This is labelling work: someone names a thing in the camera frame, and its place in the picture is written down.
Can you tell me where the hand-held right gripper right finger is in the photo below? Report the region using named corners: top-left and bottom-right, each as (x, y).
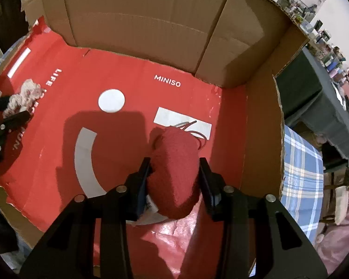
top-left (198, 157), bottom-right (329, 279)

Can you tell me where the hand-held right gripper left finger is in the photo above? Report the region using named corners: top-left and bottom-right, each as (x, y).
top-left (19, 157), bottom-right (152, 279)

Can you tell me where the red fuzzy plush ball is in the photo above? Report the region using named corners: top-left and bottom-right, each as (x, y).
top-left (146, 128), bottom-right (206, 220)

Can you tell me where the cardboard box with red lining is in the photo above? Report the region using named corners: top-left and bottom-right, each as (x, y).
top-left (0, 0), bottom-right (312, 277)

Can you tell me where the dark green covered table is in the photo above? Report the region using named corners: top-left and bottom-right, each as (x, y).
top-left (275, 48), bottom-right (349, 163)

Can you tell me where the pink fluffy cloth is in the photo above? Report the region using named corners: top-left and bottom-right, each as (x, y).
top-left (314, 180), bottom-right (349, 276)

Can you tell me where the row of cosmetic bottles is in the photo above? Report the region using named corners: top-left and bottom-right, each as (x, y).
top-left (279, 0), bottom-right (349, 114)

